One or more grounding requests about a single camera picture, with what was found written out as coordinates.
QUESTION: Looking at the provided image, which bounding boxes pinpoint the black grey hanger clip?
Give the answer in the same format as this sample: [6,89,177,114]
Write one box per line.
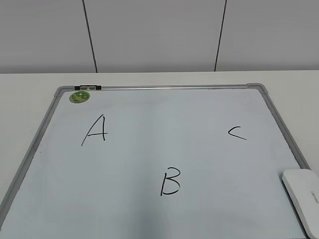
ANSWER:
[74,85,102,91]

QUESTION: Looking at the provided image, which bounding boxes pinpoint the white board eraser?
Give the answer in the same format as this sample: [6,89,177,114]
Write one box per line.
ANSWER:
[282,169,319,239]

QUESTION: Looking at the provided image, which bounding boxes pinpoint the grey framed whiteboard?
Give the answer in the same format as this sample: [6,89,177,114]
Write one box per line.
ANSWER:
[0,84,311,239]

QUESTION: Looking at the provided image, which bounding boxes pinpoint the green round magnet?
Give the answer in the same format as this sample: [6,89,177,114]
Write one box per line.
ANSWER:
[69,91,90,104]

